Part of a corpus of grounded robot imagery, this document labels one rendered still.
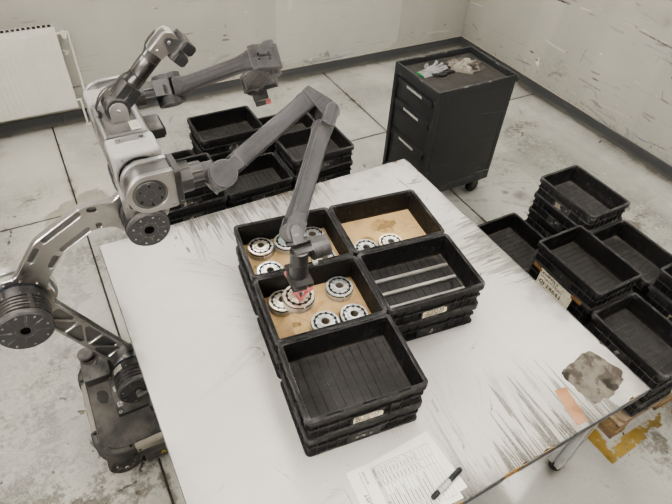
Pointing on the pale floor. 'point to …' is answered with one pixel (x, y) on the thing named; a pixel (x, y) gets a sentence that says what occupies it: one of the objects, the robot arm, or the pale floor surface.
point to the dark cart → (448, 118)
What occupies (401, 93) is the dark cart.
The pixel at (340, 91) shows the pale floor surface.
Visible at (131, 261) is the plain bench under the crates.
